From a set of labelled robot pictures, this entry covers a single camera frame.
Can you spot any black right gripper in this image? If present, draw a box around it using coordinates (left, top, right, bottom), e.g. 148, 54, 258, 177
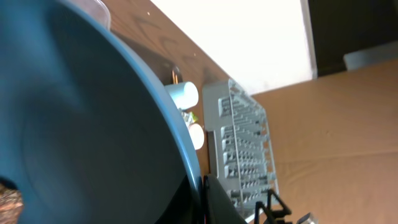
254, 189, 320, 224

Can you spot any brown cardboard board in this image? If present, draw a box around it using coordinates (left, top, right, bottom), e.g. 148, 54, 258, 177
256, 60, 397, 223

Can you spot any brown food scrap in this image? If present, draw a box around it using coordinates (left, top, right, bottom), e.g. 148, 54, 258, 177
0, 184, 24, 224

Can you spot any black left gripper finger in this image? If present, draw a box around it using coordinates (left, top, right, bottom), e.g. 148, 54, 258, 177
202, 174, 246, 224

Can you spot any foil snack wrapper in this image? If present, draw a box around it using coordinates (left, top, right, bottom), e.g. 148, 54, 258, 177
181, 111, 198, 128

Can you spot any dark blue bowl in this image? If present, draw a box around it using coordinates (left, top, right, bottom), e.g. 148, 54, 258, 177
1, 1, 204, 224

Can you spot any grey dishwasher rack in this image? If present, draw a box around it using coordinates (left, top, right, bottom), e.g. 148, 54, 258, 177
202, 80, 279, 222

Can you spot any light blue cup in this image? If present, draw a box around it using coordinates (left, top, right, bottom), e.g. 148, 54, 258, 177
165, 82, 199, 110

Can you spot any pink cup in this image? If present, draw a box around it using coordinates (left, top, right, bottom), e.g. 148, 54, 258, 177
188, 123, 205, 150

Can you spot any clear plastic bin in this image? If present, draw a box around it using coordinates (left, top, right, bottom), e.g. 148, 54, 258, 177
69, 0, 111, 30

